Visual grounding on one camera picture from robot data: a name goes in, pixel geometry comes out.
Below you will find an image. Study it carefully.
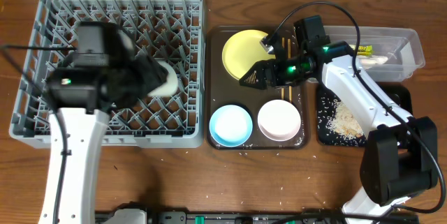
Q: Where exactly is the clear plastic waste bin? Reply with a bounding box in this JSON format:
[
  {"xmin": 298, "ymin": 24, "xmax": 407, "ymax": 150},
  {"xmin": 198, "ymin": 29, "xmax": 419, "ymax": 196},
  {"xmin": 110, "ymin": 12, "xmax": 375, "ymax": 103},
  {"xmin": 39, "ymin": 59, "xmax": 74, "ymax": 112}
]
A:
[{"xmin": 307, "ymin": 25, "xmax": 426, "ymax": 84}]

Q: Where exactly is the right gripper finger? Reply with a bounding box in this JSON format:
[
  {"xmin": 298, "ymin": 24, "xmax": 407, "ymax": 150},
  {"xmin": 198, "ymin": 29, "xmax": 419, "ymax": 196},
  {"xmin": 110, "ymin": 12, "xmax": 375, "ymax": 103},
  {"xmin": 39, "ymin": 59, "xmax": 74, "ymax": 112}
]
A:
[
  {"xmin": 239, "ymin": 69, "xmax": 267, "ymax": 87},
  {"xmin": 244, "ymin": 59, "xmax": 278, "ymax": 77}
]

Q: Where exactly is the light blue bowl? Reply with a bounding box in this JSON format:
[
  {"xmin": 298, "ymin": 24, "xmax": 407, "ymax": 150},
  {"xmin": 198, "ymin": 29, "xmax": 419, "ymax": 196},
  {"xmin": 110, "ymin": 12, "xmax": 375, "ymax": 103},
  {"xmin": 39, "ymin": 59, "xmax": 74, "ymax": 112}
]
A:
[{"xmin": 209, "ymin": 105, "xmax": 253, "ymax": 147}]

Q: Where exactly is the black rectangular tray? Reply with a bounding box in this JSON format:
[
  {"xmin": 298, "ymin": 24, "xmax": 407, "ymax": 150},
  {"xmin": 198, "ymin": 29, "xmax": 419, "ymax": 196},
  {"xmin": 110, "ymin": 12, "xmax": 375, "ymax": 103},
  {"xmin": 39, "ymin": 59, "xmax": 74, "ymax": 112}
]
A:
[{"xmin": 316, "ymin": 82, "xmax": 413, "ymax": 147}]

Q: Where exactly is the wooden chopstick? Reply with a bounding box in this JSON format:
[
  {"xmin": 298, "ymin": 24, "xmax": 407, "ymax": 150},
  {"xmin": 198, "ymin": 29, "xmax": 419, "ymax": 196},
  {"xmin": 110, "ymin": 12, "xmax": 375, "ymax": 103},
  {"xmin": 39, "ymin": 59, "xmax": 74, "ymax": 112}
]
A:
[
  {"xmin": 287, "ymin": 39, "xmax": 293, "ymax": 103},
  {"xmin": 281, "ymin": 37, "xmax": 285, "ymax": 100}
]

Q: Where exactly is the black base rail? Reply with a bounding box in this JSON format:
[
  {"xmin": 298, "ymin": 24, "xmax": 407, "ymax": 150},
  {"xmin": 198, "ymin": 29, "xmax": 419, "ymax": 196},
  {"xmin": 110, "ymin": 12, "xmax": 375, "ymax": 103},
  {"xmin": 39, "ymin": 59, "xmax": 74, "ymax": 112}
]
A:
[{"xmin": 94, "ymin": 211, "xmax": 420, "ymax": 224}]

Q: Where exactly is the green yellow snack wrapper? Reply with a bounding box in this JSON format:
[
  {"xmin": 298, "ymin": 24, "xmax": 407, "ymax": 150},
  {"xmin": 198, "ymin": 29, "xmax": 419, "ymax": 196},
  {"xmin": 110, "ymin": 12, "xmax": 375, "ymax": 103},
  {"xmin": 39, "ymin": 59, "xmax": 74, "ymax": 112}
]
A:
[{"xmin": 357, "ymin": 45, "xmax": 373, "ymax": 57}]

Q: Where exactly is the right wooden chopstick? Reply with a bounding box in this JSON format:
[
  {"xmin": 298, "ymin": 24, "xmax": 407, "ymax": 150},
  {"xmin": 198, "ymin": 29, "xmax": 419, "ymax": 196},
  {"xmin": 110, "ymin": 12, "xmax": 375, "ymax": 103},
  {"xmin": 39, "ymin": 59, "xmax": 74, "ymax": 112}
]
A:
[{"xmin": 287, "ymin": 39, "xmax": 293, "ymax": 103}]

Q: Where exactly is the white plastic cup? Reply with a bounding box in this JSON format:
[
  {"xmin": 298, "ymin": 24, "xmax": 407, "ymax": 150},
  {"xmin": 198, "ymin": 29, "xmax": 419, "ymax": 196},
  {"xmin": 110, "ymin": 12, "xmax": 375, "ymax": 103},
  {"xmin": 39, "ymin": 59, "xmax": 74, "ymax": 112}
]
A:
[{"xmin": 148, "ymin": 61, "xmax": 179, "ymax": 97}]

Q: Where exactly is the dark brown serving tray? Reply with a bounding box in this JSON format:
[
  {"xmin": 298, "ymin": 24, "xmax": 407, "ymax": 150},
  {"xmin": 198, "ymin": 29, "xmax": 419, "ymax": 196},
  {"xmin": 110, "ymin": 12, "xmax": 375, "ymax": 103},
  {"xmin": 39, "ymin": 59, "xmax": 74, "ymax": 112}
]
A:
[{"xmin": 205, "ymin": 26, "xmax": 311, "ymax": 150}]

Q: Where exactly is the pile of rice waste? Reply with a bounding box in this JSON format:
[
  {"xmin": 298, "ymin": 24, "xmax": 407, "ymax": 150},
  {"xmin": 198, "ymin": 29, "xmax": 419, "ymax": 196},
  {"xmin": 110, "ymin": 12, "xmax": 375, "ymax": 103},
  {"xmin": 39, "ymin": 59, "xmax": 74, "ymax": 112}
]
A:
[{"xmin": 327, "ymin": 99, "xmax": 364, "ymax": 140}]

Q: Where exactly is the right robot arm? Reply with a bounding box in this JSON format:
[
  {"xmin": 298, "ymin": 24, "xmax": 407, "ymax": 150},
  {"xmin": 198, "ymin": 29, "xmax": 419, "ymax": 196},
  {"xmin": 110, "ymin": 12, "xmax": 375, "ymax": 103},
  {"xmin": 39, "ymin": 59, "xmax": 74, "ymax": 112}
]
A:
[{"xmin": 239, "ymin": 15, "xmax": 446, "ymax": 223}]

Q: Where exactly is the yellow round plate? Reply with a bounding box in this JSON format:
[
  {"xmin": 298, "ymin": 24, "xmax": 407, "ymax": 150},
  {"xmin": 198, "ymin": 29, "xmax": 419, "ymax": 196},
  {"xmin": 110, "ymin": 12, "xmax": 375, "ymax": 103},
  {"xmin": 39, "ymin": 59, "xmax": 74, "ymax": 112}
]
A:
[{"xmin": 222, "ymin": 29, "xmax": 275, "ymax": 80}]

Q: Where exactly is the left wooden chopstick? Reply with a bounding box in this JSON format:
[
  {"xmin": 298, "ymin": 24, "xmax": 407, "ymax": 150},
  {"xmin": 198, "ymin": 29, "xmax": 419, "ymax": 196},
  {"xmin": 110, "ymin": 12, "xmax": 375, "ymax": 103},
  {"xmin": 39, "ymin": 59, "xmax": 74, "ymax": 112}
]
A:
[{"xmin": 281, "ymin": 37, "xmax": 285, "ymax": 100}]

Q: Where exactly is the grey plastic dish rack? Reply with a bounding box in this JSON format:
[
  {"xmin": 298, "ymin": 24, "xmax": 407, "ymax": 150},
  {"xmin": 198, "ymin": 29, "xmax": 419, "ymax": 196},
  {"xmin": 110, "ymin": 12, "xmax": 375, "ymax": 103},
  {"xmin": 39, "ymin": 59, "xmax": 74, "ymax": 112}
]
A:
[{"xmin": 9, "ymin": 0, "xmax": 205, "ymax": 149}]

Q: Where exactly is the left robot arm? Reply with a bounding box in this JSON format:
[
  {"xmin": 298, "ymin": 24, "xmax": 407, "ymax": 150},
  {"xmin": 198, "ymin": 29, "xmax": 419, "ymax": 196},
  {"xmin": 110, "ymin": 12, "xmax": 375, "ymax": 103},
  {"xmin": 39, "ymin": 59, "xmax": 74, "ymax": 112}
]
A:
[{"xmin": 39, "ymin": 22, "xmax": 178, "ymax": 223}]

